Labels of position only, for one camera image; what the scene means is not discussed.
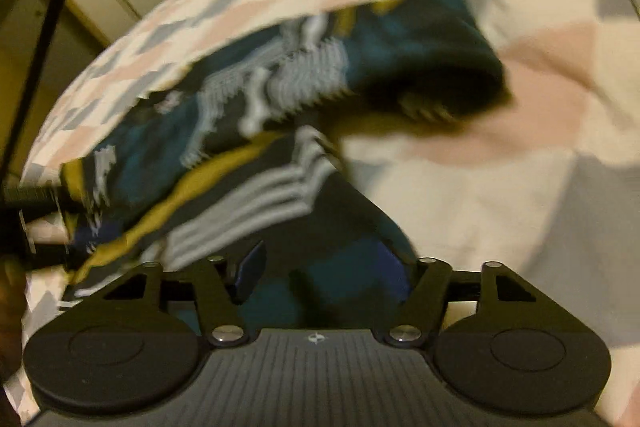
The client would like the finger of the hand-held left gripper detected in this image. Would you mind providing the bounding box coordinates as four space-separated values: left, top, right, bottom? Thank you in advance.
0 227 70 272
0 185 68 210

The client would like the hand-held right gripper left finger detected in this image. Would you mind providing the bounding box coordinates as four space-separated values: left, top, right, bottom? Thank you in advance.
74 240 268 349

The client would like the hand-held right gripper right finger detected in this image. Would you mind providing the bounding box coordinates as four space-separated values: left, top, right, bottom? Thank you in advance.
386 256 569 349

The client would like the dark patterned striped garment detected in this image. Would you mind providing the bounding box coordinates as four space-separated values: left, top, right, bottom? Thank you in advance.
57 0 512 333

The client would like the dark wooden cabinet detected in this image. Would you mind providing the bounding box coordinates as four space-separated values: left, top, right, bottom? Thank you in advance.
0 0 115 188

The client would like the pink grey checked bedsheet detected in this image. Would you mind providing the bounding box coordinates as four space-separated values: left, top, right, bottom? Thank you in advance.
4 0 640 427

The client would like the black cable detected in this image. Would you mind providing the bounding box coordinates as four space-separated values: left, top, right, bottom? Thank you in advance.
0 0 107 180

